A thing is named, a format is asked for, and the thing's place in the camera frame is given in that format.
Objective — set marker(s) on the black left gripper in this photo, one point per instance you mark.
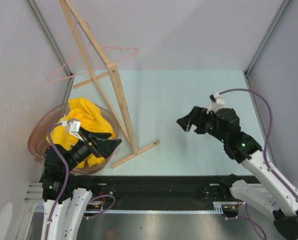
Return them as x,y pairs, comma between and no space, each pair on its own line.
100,144

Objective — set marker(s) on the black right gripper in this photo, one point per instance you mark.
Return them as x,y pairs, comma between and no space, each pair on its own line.
197,118

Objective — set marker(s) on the yellow shorts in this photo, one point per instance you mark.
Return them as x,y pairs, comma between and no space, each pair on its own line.
88,120

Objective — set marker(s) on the pink wire hanger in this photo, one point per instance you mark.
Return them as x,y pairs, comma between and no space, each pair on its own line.
101,54

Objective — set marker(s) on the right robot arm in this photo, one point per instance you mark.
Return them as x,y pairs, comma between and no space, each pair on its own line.
278,204

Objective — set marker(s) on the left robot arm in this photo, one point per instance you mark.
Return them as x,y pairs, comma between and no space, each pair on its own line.
66,196

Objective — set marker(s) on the wooden clothes rack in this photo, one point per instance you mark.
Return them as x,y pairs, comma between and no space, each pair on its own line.
74,19

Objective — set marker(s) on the pink translucent plastic basin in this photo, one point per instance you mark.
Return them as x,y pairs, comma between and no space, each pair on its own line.
37,143

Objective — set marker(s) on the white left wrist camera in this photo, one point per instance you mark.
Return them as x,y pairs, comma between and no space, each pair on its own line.
72,127

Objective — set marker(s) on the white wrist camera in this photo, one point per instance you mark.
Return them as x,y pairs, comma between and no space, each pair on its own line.
217,103
72,127

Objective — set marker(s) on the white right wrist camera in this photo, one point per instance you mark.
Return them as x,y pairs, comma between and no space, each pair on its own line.
217,103

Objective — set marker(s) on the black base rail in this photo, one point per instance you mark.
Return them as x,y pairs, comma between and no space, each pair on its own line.
165,194

